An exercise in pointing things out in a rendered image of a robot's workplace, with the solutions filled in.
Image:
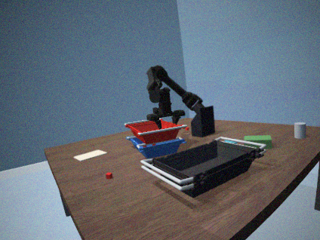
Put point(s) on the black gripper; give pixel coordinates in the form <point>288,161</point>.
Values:
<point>165,109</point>

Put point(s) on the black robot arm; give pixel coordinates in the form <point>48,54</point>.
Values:
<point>157,75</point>

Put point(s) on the grey cylinder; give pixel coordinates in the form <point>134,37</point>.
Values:
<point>300,130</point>

